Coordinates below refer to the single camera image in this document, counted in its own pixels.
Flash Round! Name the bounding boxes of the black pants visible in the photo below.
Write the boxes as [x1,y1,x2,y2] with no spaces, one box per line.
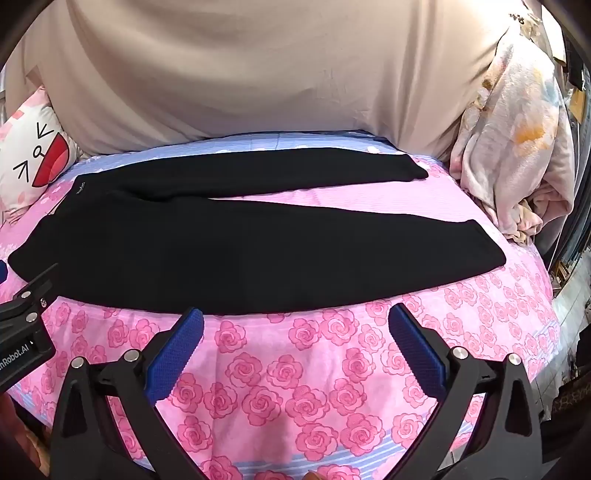
[8,148,506,317]

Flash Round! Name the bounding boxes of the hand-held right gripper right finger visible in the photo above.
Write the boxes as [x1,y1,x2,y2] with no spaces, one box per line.
[388,302,543,480]

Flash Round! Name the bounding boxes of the beige padded headboard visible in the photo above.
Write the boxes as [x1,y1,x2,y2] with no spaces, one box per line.
[21,0,527,160]

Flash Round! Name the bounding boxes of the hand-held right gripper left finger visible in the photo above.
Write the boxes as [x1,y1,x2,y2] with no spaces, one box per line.
[48,307,206,480]

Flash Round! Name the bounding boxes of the cartoon face pillow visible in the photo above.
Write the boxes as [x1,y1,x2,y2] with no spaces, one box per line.
[0,85,84,222]

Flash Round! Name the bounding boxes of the pale floral blanket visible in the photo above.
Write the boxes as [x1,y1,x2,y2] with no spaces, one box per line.
[450,34,575,245]

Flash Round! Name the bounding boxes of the pink rose print bedsheet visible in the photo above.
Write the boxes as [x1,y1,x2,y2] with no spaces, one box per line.
[0,131,561,480]

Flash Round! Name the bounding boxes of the leopard print cloth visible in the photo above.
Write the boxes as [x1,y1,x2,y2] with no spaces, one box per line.
[551,381,591,418]

